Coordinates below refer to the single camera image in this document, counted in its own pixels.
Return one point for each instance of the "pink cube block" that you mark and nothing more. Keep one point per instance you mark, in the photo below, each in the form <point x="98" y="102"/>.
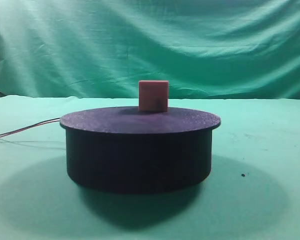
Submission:
<point x="153" y="95"/>

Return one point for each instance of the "black round turntable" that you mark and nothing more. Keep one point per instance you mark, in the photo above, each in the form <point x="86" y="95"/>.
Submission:
<point x="123" y="150"/>

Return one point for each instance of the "green backdrop cloth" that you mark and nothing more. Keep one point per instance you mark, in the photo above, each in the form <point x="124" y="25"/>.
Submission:
<point x="206" y="49"/>

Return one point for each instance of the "green table cloth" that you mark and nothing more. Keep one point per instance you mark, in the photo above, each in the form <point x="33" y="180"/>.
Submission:
<point x="257" y="137"/>

